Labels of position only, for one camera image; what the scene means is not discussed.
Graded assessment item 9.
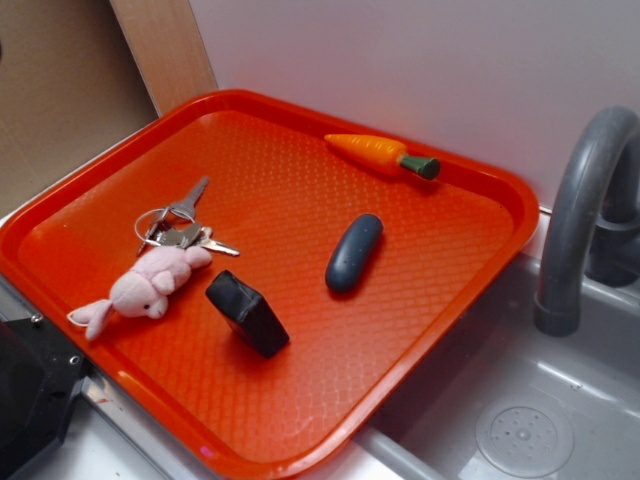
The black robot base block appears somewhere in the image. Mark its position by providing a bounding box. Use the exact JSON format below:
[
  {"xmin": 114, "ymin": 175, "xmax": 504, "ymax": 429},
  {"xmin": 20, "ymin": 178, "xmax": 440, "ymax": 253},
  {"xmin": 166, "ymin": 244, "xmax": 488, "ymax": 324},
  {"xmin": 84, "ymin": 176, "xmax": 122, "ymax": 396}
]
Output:
[{"xmin": 1, "ymin": 314, "xmax": 88, "ymax": 479}]

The black wrapped box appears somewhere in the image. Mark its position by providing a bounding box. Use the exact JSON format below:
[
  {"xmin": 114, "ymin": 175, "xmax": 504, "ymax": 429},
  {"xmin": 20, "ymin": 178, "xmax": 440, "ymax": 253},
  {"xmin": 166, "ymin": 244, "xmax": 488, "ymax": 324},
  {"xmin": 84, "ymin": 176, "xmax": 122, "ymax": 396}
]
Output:
[{"xmin": 205, "ymin": 270, "xmax": 290, "ymax": 358}]

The dark blue oval capsule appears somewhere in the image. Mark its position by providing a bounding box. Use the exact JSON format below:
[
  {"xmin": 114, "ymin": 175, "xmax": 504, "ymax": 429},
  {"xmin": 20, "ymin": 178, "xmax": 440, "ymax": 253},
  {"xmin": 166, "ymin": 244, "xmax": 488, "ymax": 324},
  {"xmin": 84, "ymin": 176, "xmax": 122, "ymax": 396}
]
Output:
[{"xmin": 325, "ymin": 213, "xmax": 384, "ymax": 294}]

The red plastic serving tray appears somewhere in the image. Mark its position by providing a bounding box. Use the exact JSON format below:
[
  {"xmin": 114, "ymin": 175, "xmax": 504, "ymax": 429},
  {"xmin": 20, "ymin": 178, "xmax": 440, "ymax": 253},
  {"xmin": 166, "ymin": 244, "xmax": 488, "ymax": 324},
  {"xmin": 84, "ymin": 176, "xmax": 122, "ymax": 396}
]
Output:
[{"xmin": 1, "ymin": 91, "xmax": 539, "ymax": 479}]

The orange toy carrot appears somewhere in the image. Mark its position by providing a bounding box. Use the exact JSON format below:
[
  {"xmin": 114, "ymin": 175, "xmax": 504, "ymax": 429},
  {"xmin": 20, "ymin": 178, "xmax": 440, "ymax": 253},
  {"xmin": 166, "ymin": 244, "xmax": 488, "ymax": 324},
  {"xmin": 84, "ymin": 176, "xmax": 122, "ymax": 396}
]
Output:
[{"xmin": 324, "ymin": 134, "xmax": 441, "ymax": 181}]

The silver key bunch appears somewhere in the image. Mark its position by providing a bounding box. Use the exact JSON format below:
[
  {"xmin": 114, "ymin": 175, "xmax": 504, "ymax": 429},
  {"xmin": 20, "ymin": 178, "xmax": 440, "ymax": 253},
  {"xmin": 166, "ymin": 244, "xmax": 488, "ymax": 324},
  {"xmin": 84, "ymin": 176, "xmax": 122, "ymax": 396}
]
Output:
[{"xmin": 134, "ymin": 177, "xmax": 240, "ymax": 257}]

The grey plastic toy sink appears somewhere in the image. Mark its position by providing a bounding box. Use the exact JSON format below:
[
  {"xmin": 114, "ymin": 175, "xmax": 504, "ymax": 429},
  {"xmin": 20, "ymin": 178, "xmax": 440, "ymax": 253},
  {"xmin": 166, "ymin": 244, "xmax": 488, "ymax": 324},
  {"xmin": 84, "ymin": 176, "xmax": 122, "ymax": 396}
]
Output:
[{"xmin": 356, "ymin": 209, "xmax": 639, "ymax": 479}]

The light wooden board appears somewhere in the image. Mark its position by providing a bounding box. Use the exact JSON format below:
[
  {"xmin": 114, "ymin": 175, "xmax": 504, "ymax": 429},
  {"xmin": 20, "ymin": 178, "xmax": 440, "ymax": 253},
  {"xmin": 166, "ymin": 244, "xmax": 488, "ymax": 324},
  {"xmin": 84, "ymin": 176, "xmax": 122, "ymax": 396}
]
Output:
[{"xmin": 110, "ymin": 0, "xmax": 218, "ymax": 116}]

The grey toy faucet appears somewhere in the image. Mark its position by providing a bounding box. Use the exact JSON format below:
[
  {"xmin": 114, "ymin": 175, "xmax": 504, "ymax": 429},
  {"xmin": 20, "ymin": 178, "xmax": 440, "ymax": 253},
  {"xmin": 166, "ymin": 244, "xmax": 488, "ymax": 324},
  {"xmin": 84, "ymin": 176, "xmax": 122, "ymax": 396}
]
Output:
[{"xmin": 534, "ymin": 106, "xmax": 639, "ymax": 337}]

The pink plush bunny keychain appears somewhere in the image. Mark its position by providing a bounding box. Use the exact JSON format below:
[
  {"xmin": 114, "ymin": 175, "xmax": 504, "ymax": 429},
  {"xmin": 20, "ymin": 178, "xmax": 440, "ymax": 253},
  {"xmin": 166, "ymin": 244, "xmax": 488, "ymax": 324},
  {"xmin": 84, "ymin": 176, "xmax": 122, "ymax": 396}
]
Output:
[{"xmin": 67, "ymin": 246, "xmax": 212, "ymax": 341}]

